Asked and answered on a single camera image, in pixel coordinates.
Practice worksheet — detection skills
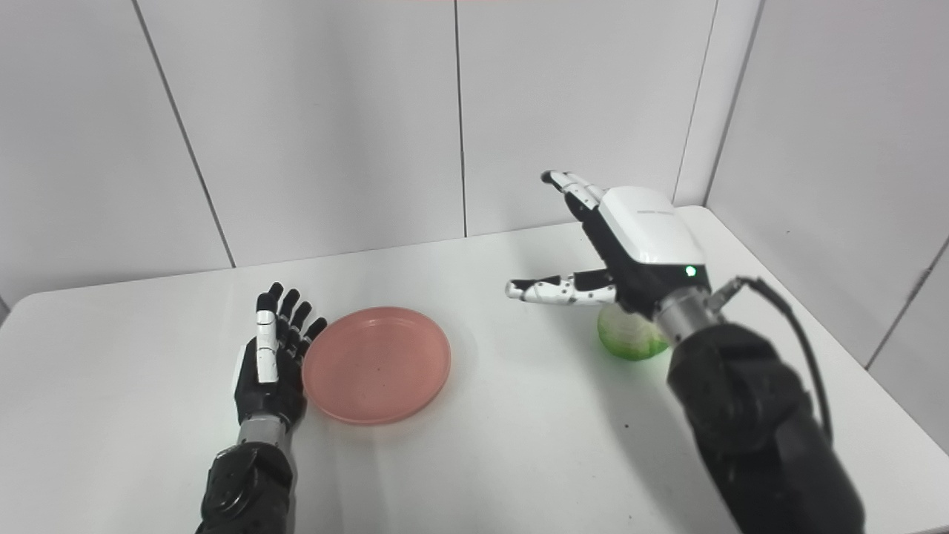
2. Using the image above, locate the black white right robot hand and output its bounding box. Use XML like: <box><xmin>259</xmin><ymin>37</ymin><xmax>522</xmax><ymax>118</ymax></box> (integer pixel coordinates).
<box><xmin>506</xmin><ymin>171</ymin><xmax>711</xmax><ymax>320</ymax></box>

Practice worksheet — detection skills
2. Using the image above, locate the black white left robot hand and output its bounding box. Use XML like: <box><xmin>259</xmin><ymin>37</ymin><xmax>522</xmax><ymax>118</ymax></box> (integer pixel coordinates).
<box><xmin>234</xmin><ymin>282</ymin><xmax>328</xmax><ymax>427</ymax></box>

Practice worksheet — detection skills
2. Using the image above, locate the green white toy cabbage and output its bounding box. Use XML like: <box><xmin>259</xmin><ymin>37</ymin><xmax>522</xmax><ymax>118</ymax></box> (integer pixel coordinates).
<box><xmin>598</xmin><ymin>304</ymin><xmax>670</xmax><ymax>362</ymax></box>

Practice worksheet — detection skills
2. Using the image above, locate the pink round plate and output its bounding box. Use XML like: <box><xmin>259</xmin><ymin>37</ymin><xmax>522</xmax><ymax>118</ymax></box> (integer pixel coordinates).
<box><xmin>302</xmin><ymin>306</ymin><xmax>452</xmax><ymax>425</ymax></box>

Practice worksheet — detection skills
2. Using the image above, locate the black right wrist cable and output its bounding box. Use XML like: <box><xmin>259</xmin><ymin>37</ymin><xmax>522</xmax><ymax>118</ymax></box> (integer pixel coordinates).
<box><xmin>712</xmin><ymin>276</ymin><xmax>833</xmax><ymax>442</ymax></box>

